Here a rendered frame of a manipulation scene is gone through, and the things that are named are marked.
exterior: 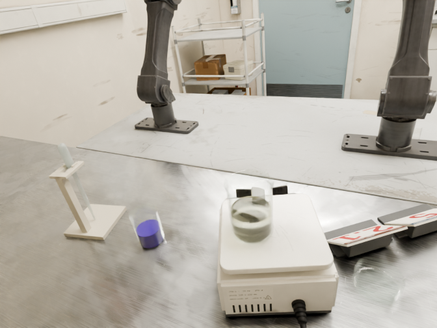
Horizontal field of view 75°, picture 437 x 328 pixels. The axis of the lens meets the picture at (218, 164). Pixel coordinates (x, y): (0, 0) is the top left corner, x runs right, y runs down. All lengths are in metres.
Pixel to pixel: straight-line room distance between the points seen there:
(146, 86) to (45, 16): 1.08
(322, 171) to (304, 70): 2.77
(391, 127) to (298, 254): 0.41
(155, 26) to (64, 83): 1.12
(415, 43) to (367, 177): 0.25
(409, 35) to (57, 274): 0.72
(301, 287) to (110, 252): 0.30
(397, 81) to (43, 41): 1.64
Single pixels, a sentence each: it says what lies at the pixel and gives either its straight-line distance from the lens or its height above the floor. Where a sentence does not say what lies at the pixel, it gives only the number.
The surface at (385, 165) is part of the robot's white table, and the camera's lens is 0.66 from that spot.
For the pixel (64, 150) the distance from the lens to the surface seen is 0.50.
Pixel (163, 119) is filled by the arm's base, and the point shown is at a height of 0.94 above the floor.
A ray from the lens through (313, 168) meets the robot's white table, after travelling 0.62.
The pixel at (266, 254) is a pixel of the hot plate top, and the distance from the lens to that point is 0.33.
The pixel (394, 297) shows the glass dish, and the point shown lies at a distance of 0.41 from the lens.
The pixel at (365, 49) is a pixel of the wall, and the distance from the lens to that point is 3.26.
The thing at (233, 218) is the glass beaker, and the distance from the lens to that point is 0.32.
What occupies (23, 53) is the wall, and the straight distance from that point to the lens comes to 1.79.
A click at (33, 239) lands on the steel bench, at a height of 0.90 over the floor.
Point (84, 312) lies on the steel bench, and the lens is 0.46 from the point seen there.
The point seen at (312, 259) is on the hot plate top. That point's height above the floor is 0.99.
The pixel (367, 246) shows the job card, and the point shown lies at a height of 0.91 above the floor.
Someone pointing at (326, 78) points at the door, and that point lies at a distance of 3.33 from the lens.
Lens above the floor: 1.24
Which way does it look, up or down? 31 degrees down
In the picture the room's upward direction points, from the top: 8 degrees counter-clockwise
